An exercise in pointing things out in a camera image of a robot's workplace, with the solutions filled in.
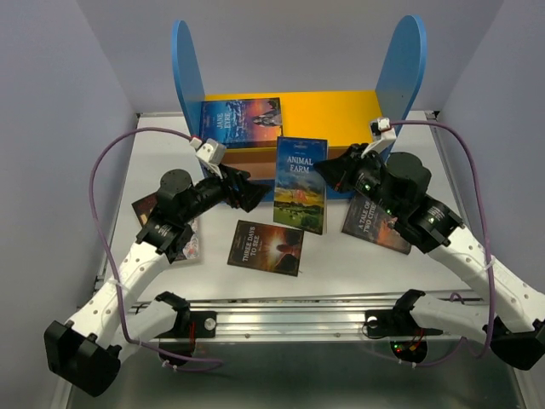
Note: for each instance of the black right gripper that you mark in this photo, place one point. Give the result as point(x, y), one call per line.
point(340, 171)

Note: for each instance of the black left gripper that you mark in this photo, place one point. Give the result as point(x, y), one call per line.
point(249, 196)

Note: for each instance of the Animal Farm book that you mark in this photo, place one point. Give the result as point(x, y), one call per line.
point(299, 190)

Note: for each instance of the Three Days to See book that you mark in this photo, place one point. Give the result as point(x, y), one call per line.
point(268, 248)

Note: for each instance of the Jane Eyre book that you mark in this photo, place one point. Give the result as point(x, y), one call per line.
point(242, 123)

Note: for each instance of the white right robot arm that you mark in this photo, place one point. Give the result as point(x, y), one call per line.
point(511, 324)

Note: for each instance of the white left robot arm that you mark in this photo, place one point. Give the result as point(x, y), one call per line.
point(81, 350)

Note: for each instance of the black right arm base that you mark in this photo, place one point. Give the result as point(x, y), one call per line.
point(409, 344)

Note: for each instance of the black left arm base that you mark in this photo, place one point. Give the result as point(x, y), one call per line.
point(178, 328)

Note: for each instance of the A Tale of Two Cities book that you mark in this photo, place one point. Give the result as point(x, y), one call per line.
point(367, 221)

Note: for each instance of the blue yellow wooden bookshelf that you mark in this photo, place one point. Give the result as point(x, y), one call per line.
point(340, 117)

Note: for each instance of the Little Women floral book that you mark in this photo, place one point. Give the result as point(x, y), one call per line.
point(184, 249)

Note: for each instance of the dark red book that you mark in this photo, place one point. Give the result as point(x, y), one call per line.
point(143, 208)

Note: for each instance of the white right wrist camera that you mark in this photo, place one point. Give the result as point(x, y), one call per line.
point(383, 137)

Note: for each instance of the aluminium mounting rail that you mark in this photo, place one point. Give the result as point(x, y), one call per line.
point(318, 319)

